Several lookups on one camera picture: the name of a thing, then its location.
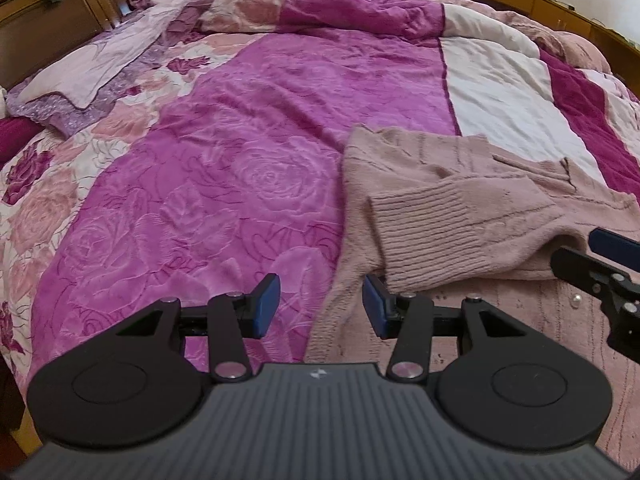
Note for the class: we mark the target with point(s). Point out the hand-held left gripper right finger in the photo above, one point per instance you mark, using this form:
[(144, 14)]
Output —
[(375, 305)]

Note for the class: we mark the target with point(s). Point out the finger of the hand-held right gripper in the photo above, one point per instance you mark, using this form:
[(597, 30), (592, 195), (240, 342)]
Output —
[(580, 267), (615, 250)]

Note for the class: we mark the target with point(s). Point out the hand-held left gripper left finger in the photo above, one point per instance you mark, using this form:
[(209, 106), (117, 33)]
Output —
[(265, 305)]

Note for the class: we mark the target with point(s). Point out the pink knit cardigan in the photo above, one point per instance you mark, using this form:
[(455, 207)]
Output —
[(450, 230)]

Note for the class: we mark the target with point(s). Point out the magenta patchwork quilt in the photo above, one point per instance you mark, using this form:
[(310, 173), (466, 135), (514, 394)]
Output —
[(225, 160)]

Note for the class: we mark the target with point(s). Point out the wooden bed side board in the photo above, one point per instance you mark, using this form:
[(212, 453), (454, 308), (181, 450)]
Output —
[(560, 12)]

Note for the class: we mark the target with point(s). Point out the lavender floral pillow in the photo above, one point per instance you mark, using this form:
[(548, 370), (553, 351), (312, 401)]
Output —
[(100, 65)]

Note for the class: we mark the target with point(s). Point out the dark magenta pillow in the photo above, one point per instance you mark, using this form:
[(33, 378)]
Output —
[(15, 137)]

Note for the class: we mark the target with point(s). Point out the wooden headboard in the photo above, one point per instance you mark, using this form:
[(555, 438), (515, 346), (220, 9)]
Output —
[(50, 30)]

